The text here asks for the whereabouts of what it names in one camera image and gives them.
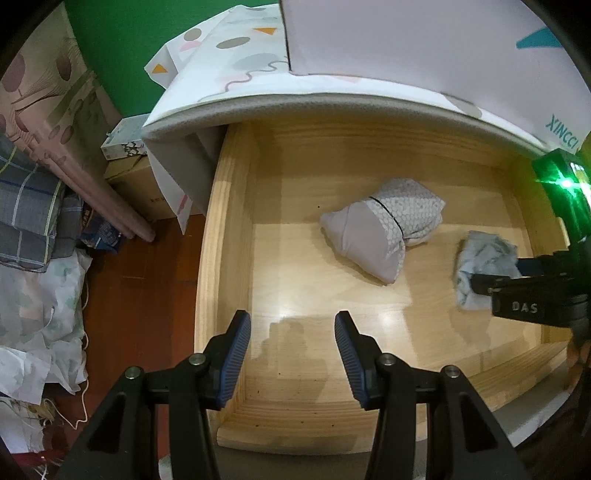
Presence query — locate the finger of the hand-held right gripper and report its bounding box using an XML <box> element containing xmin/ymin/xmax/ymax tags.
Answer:
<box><xmin>468</xmin><ymin>272</ymin><xmax>523</xmax><ymax>297</ymax></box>
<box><xmin>515</xmin><ymin>251</ymin><xmax>573</xmax><ymax>278</ymax></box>

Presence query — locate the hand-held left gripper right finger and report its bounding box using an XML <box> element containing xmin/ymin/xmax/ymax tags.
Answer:
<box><xmin>335</xmin><ymin>310</ymin><xmax>527</xmax><ymax>480</ymax></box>

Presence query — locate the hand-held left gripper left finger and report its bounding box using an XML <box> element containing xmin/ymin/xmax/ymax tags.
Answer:
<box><xmin>60</xmin><ymin>310</ymin><xmax>252</xmax><ymax>480</ymax></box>

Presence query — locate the light blue patterned underwear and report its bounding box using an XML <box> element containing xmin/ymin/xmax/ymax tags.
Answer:
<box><xmin>452</xmin><ymin>231</ymin><xmax>520</xmax><ymax>311</ymax></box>

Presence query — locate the white cardboard box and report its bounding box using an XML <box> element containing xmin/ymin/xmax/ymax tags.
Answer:
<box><xmin>279</xmin><ymin>0</ymin><xmax>583</xmax><ymax>155</ymax></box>

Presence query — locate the grey rolled underwear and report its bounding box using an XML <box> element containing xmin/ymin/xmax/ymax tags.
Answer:
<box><xmin>320</xmin><ymin>178</ymin><xmax>446</xmax><ymax>284</ymax></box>

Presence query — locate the black elastic band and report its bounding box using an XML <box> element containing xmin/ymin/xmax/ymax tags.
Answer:
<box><xmin>368</xmin><ymin>196</ymin><xmax>408</xmax><ymax>244</ymax></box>

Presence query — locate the blue packet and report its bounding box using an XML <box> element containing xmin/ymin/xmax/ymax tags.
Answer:
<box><xmin>81</xmin><ymin>208</ymin><xmax>127</xmax><ymax>254</ymax></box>

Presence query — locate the brown cardboard box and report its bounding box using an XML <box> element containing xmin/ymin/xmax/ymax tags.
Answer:
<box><xmin>104</xmin><ymin>154</ymin><xmax>204</xmax><ymax>222</ymax></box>

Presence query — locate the white leaf-print bedding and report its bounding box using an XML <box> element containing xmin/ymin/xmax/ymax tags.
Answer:
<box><xmin>0</xmin><ymin>254</ymin><xmax>93</xmax><ymax>407</ymax></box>

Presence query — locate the small printed tissue box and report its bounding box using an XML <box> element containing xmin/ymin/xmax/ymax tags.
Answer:
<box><xmin>100</xmin><ymin>116</ymin><xmax>151</xmax><ymax>161</ymax></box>

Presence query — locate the grey plaid blanket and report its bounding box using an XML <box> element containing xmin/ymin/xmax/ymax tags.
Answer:
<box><xmin>0</xmin><ymin>134</ymin><xmax>86</xmax><ymax>273</ymax></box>

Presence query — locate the white patterned cloth cover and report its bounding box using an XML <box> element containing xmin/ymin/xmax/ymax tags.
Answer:
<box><xmin>144</xmin><ymin>4</ymin><xmax>490</xmax><ymax>234</ymax></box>

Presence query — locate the green foam mat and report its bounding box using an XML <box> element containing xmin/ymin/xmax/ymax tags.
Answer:
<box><xmin>65</xmin><ymin>0</ymin><xmax>282</xmax><ymax>121</ymax></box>

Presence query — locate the beige leaf-print curtain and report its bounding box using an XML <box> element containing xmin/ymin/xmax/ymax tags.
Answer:
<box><xmin>0</xmin><ymin>4</ymin><xmax>158</xmax><ymax>243</ymax></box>

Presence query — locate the white cord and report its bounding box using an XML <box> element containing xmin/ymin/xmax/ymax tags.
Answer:
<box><xmin>44</xmin><ymin>277</ymin><xmax>90</xmax><ymax>430</ymax></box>

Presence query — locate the beige tangled string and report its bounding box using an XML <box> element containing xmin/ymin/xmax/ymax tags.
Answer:
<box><xmin>28</xmin><ymin>399</ymin><xmax>61</xmax><ymax>428</ymax></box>

